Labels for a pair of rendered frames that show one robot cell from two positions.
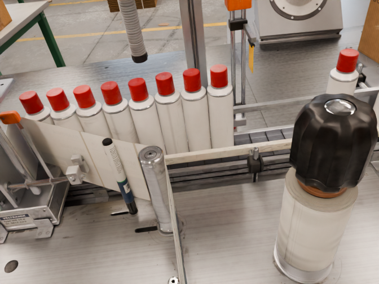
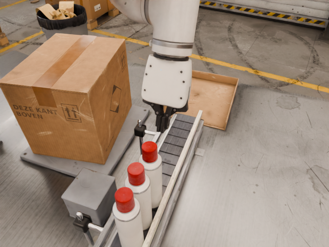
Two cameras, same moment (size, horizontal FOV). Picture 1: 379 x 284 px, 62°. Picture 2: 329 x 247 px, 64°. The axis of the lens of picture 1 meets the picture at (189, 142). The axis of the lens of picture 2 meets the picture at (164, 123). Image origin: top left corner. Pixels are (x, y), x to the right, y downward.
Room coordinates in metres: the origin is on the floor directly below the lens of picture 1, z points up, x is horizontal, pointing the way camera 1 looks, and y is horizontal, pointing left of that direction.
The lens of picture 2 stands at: (0.36, -0.21, 1.48)
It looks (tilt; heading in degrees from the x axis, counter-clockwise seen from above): 42 degrees down; 289
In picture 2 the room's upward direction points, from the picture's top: straight up
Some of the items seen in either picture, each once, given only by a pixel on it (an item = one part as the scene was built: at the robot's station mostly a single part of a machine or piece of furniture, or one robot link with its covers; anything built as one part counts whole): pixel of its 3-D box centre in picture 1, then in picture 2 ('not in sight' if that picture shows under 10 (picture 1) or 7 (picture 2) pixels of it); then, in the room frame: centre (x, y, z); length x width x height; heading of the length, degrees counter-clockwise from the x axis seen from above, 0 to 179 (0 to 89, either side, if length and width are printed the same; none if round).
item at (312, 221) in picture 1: (316, 199); not in sight; (0.24, -0.15, 1.03); 0.09 x 0.09 x 0.30
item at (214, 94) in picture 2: not in sight; (200, 95); (0.50, -1.08, 0.85); 0.30 x 0.26 x 0.04; 89
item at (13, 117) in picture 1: (10, 116); not in sight; (0.47, 0.30, 1.08); 0.03 x 0.02 x 0.02; 89
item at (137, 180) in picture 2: not in sight; (139, 197); (0.51, -0.49, 0.98); 0.05 x 0.05 x 0.20
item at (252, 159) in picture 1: (255, 168); not in sight; (0.44, -0.13, 0.89); 0.03 x 0.03 x 0.12; 89
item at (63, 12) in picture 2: not in sight; (64, 21); (2.11, -2.33, 0.50); 0.42 x 0.41 x 0.28; 80
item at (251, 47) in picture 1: (251, 55); not in sight; (0.54, -0.14, 1.09); 0.03 x 0.01 x 0.06; 179
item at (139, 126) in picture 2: not in sight; (148, 141); (0.58, -0.71, 0.91); 0.07 x 0.03 x 0.16; 179
